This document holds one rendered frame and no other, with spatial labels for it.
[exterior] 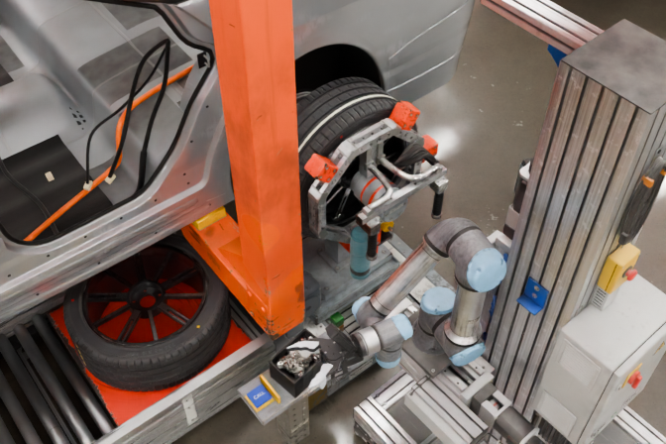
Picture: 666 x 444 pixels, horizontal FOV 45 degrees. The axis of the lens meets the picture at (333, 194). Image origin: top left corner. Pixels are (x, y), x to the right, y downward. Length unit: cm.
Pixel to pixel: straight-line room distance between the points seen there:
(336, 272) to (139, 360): 102
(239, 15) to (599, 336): 134
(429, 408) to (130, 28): 210
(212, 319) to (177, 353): 19
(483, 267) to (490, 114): 271
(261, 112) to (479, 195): 230
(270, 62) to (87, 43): 169
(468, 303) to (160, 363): 133
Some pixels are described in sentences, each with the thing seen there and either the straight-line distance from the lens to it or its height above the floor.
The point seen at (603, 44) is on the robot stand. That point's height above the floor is 203.
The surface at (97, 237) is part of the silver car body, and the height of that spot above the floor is 92.
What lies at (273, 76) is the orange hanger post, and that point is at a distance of 222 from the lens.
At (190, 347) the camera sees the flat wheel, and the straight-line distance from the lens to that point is 321.
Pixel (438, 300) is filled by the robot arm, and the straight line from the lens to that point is 263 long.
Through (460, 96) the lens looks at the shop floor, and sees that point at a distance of 495.
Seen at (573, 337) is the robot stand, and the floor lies 123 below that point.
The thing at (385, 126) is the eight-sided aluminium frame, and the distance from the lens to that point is 306.
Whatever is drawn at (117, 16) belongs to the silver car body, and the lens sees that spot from 385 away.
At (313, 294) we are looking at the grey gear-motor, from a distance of 345.
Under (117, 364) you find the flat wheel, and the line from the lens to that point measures 323.
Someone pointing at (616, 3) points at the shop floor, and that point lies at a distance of 600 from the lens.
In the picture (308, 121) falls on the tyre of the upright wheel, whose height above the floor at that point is 114.
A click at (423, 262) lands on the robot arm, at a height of 133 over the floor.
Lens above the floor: 319
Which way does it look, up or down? 48 degrees down
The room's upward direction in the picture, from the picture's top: straight up
